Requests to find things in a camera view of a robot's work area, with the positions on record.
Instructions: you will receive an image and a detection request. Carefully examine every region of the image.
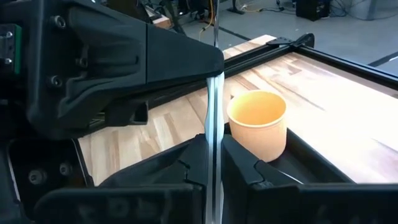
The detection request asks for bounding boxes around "black box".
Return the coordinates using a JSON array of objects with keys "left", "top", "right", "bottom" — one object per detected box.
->
[{"left": 295, "top": 0, "right": 331, "bottom": 22}]

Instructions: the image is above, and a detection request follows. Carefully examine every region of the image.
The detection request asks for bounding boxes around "yellow floor cable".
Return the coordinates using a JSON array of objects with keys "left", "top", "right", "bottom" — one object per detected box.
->
[{"left": 198, "top": 0, "right": 216, "bottom": 35}]

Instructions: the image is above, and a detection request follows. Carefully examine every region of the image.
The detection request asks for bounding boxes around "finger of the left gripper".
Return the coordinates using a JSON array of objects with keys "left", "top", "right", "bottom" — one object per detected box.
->
[
  {"left": 27, "top": 0, "right": 225, "bottom": 141},
  {"left": 0, "top": 136, "right": 96, "bottom": 224}
]

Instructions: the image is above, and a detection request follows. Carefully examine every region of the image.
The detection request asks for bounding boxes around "black aluminium rig frame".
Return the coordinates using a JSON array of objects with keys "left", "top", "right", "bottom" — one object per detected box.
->
[{"left": 90, "top": 32, "right": 398, "bottom": 128}]

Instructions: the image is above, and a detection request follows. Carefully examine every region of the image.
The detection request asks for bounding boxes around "black rectangular tray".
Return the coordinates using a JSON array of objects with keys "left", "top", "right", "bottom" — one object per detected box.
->
[{"left": 222, "top": 123, "right": 355, "bottom": 185}]

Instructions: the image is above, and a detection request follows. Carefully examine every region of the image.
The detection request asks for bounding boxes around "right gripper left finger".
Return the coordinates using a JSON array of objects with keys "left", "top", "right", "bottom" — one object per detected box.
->
[{"left": 33, "top": 133, "right": 210, "bottom": 224}]

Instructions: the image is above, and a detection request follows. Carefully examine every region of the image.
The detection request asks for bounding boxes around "fork with teal handle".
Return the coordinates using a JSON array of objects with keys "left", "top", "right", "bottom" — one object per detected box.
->
[{"left": 203, "top": 0, "right": 226, "bottom": 224}]

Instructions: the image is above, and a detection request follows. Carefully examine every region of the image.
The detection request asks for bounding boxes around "black frame clamp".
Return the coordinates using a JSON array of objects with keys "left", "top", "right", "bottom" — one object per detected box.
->
[{"left": 294, "top": 32, "right": 315, "bottom": 47}]

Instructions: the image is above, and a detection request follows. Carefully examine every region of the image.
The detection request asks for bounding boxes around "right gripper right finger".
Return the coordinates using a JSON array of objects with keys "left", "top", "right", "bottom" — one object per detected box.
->
[{"left": 220, "top": 134, "right": 398, "bottom": 224}]

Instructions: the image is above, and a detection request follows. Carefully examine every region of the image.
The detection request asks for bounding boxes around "orange mug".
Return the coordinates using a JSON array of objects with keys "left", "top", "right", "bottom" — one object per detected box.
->
[{"left": 226, "top": 90, "right": 288, "bottom": 163}]

